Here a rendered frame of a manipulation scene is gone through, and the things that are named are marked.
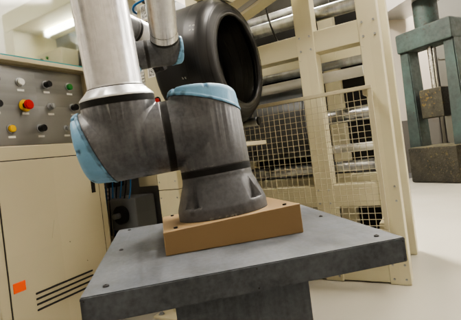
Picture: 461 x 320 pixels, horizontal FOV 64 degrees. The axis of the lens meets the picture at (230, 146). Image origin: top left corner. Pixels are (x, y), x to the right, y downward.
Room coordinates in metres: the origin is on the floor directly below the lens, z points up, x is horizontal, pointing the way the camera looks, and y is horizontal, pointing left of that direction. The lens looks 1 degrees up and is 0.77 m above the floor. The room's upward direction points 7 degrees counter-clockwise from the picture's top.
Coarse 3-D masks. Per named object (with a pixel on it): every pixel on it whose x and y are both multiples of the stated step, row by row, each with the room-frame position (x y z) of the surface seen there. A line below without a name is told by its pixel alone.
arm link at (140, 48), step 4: (136, 44) 1.16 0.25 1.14; (140, 44) 1.16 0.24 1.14; (136, 48) 1.16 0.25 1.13; (140, 48) 1.16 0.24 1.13; (144, 48) 1.16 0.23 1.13; (140, 52) 1.16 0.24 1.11; (144, 52) 1.16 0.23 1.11; (140, 56) 1.16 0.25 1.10; (144, 56) 1.16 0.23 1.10; (140, 60) 1.17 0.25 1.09; (144, 60) 1.17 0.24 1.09; (140, 64) 1.17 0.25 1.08; (144, 64) 1.18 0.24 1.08; (140, 68) 1.18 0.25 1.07; (144, 68) 1.20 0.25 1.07
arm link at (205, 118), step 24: (168, 96) 0.77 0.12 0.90; (192, 96) 0.73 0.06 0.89; (216, 96) 0.74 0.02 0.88; (168, 120) 0.72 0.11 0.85; (192, 120) 0.72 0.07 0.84; (216, 120) 0.73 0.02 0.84; (240, 120) 0.78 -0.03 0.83; (168, 144) 0.72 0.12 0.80; (192, 144) 0.73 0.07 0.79; (216, 144) 0.73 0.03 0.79; (240, 144) 0.76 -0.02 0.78; (192, 168) 0.74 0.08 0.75
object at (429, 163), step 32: (416, 0) 5.03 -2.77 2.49; (416, 32) 5.08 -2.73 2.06; (448, 32) 4.70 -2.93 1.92; (416, 64) 5.35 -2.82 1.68; (448, 64) 4.80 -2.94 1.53; (416, 96) 5.29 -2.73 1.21; (448, 96) 4.96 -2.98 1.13; (416, 128) 5.30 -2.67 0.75; (416, 160) 5.18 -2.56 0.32; (448, 160) 4.78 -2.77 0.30
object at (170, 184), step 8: (136, 0) 1.86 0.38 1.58; (144, 72) 1.86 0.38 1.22; (152, 80) 1.84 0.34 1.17; (152, 88) 1.84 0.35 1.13; (160, 96) 1.82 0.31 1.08; (160, 176) 1.85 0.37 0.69; (168, 176) 1.82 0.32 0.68; (176, 176) 1.80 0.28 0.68; (160, 184) 1.85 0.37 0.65; (168, 184) 1.83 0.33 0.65; (176, 184) 1.80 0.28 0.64; (160, 192) 1.86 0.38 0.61; (168, 192) 1.83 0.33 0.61; (176, 192) 1.80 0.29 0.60; (160, 200) 1.86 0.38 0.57; (168, 200) 1.83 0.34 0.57; (176, 200) 1.81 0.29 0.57; (168, 208) 1.84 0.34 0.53; (176, 208) 1.81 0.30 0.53
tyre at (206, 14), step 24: (216, 0) 1.62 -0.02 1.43; (216, 24) 1.53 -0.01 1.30; (240, 24) 1.76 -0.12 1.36; (192, 48) 1.47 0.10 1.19; (216, 48) 1.51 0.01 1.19; (240, 48) 1.95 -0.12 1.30; (168, 72) 1.53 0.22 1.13; (192, 72) 1.48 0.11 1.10; (216, 72) 1.50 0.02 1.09; (240, 72) 1.99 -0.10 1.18; (240, 96) 1.96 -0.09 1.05
